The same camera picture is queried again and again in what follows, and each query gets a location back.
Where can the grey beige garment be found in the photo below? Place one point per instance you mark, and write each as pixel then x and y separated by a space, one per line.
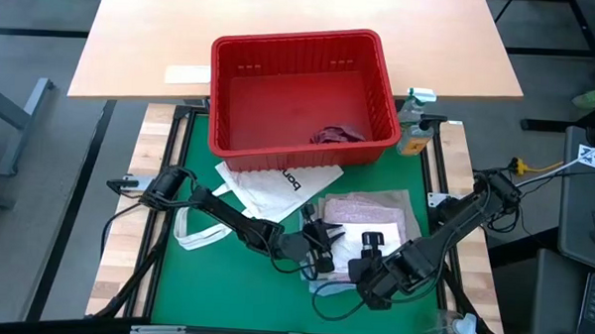
pixel 410 210

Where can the black metal desk frame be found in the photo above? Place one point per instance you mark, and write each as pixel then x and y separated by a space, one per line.
pixel 554 52

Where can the maroon garment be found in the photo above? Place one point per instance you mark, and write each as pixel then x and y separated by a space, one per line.
pixel 338 135

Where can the grey metal desk leg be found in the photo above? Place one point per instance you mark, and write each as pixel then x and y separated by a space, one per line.
pixel 26 113

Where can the spray bottle with white trigger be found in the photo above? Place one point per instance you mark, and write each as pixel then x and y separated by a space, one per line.
pixel 415 104

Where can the white paper label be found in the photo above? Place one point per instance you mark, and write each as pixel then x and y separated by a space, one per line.
pixel 187 74

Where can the green shoe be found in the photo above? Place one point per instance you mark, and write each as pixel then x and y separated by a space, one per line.
pixel 593 98

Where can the black metal table frame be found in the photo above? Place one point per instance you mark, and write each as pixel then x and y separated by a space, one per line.
pixel 167 133

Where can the small white cloth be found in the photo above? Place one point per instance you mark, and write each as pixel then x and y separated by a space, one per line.
pixel 352 243

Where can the pale pink garment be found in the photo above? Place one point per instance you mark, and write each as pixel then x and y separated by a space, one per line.
pixel 365 211

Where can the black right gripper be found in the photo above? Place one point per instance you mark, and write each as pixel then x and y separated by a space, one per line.
pixel 398 269

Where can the red plastic laundry basket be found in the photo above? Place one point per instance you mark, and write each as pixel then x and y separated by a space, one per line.
pixel 298 157

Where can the grey plastic cabinet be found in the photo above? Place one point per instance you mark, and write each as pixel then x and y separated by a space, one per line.
pixel 588 236

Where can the light wooden desk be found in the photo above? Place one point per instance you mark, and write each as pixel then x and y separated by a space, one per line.
pixel 133 32

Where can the white printed tote bag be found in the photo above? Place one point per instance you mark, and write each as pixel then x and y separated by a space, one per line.
pixel 272 191

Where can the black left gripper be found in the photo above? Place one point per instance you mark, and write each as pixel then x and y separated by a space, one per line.
pixel 319 247

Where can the clear plastic spray bottle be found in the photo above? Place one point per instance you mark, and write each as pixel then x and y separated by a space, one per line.
pixel 458 331

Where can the green table mat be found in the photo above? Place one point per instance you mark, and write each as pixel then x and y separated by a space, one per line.
pixel 223 293

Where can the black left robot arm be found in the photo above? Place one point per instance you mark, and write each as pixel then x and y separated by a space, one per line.
pixel 226 216

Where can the pump bottle with orange liquid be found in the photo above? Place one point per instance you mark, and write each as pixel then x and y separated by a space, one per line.
pixel 413 141

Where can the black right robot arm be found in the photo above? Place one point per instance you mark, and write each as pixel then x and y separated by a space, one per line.
pixel 469 212

